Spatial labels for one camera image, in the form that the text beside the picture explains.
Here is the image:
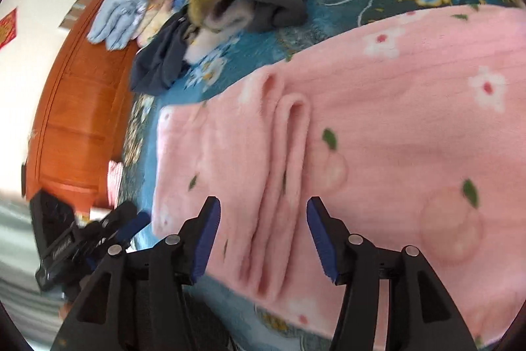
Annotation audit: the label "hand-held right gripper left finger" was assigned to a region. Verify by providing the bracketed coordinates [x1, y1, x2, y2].
[51, 195, 223, 351]

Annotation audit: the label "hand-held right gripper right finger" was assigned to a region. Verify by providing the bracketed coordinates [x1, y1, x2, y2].
[306, 196, 479, 351]

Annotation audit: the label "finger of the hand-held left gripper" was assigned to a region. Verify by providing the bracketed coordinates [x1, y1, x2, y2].
[98, 201, 152, 253]

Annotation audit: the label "pink fleece pajama pants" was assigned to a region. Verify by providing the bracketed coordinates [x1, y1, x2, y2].
[151, 3, 526, 349]

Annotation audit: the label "pink striped cloth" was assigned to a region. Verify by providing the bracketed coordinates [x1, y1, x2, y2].
[106, 160, 125, 209]

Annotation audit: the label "orange wooden headboard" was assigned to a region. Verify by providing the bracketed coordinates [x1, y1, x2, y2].
[25, 0, 138, 212]

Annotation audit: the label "navy garment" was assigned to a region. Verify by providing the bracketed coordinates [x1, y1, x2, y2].
[131, 14, 195, 94]

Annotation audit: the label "beige fleece garment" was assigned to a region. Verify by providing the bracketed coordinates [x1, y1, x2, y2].
[183, 0, 274, 62]

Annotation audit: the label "folded floral quilt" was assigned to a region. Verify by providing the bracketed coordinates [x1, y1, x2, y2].
[135, 0, 196, 47]

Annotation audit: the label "red paper decoration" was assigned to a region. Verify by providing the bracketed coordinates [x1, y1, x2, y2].
[0, 8, 18, 47]

